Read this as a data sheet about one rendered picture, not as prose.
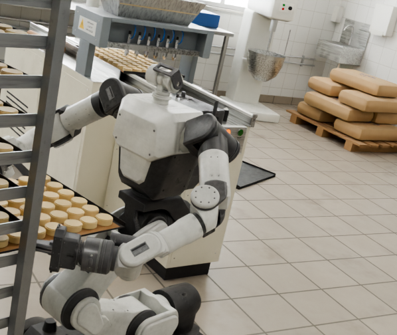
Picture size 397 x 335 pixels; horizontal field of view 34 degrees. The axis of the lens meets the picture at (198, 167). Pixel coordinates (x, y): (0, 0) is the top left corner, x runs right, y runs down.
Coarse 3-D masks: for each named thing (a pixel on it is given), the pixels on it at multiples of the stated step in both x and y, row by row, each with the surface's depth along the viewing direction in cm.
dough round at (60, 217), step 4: (52, 212) 183; (56, 212) 184; (60, 212) 184; (64, 212) 185; (52, 216) 181; (56, 216) 181; (60, 216) 182; (64, 216) 182; (52, 220) 181; (56, 220) 181; (60, 220) 181; (64, 220) 182
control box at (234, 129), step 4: (228, 128) 312; (232, 128) 314; (236, 128) 316; (240, 128) 317; (244, 128) 318; (232, 132) 315; (236, 132) 316; (244, 132) 319; (232, 136) 316; (236, 136) 317; (240, 136) 319; (244, 136) 320; (240, 140) 320; (240, 144) 321; (240, 148) 322; (240, 152) 323
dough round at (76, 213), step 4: (68, 208) 188; (72, 208) 189; (76, 208) 189; (68, 212) 186; (72, 212) 186; (76, 212) 187; (80, 212) 187; (68, 216) 186; (72, 216) 186; (76, 216) 186; (80, 216) 186
